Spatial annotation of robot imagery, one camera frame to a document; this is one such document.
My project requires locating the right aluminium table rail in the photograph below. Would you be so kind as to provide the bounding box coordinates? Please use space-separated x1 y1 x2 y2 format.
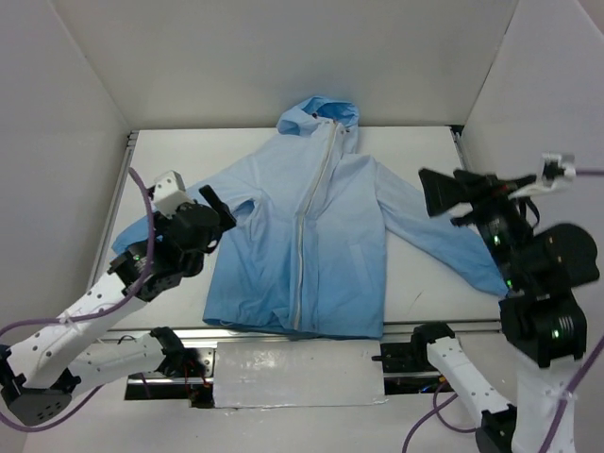
449 125 476 171

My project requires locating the light blue hooded jacket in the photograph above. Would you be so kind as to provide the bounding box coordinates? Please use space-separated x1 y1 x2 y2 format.
111 95 511 340

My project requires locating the aluminium table rail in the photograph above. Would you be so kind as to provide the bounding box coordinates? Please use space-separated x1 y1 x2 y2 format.
100 320 501 343
449 125 476 171
87 130 139 289

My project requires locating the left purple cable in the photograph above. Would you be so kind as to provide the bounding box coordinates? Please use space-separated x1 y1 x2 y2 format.
0 167 157 433

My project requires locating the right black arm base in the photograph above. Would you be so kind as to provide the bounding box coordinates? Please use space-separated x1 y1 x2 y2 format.
372 322 456 395

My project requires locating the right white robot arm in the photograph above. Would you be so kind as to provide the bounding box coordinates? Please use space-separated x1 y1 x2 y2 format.
410 163 599 452

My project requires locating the front aluminium table rail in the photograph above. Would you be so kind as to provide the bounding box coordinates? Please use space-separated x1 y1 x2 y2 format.
100 320 501 343

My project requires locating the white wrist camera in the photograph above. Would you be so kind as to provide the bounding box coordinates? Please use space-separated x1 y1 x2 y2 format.
509 153 577 199
152 171 190 217

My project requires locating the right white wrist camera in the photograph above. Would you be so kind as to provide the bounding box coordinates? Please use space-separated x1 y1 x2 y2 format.
509 153 577 199

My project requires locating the left aluminium table rail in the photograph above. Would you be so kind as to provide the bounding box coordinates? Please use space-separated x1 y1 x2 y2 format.
87 130 139 289

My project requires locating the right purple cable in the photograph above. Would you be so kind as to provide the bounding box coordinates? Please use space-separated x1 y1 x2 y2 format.
400 167 604 453

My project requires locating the silver foil-covered panel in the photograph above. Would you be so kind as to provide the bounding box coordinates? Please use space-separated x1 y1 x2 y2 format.
213 340 386 409

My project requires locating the purple cable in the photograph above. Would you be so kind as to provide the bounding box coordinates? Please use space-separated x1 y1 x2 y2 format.
0 167 157 433
400 167 604 453

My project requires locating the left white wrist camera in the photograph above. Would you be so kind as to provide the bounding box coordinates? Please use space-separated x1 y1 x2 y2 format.
152 171 190 217

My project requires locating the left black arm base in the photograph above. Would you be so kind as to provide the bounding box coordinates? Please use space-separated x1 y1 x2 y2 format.
125 327 216 409

